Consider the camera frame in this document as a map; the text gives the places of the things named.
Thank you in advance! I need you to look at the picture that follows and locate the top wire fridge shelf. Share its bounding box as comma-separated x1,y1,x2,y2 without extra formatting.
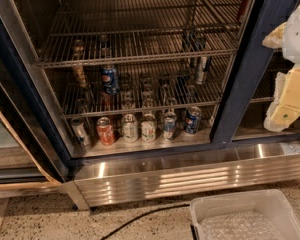
37,0,242,69

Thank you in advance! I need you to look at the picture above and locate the black floor cable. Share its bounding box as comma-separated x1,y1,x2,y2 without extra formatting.
99,202,191,240

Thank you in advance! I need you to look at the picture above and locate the silver can bottom left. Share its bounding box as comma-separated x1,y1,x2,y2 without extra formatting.
70,118,91,146

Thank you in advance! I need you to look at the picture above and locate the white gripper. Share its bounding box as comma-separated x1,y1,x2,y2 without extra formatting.
262,4,300,132

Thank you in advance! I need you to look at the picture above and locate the green white can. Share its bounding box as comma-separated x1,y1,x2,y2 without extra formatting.
141,114,157,142
122,114,138,143

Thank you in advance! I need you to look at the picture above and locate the tan patterned slim can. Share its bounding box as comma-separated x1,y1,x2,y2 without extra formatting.
72,66,88,88

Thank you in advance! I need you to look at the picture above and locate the wire fridge shelf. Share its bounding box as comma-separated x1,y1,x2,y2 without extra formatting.
37,0,242,69
61,56,229,119

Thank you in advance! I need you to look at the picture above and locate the clear plastic bin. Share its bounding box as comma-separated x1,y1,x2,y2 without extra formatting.
190,189,300,240

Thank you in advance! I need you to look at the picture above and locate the silver blue redbull can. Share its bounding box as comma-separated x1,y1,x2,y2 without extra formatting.
195,56,212,84

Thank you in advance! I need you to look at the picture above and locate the middle wire fridge shelf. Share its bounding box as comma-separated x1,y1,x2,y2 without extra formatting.
61,56,229,119

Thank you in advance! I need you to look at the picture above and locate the red coca-cola can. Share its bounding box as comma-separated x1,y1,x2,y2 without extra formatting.
96,117,115,145

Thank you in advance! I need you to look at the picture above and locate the stainless steel display fridge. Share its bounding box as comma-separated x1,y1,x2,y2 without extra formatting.
0,0,300,209

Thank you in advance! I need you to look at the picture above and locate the blue pepsi can middle shelf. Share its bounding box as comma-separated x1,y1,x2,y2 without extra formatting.
101,65,120,95

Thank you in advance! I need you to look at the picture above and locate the right compartment wire shelf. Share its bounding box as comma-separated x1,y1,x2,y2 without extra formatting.
251,51,293,103

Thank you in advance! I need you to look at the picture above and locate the green white can right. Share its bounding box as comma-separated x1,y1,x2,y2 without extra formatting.
141,114,157,142

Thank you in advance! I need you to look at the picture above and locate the open glass fridge door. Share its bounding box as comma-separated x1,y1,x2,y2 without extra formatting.
0,18,67,198

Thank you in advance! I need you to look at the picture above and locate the blue pepsi can bottom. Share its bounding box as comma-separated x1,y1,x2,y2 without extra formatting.
184,106,202,134

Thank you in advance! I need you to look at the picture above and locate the green white can left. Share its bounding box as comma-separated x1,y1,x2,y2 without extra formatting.
122,114,138,143

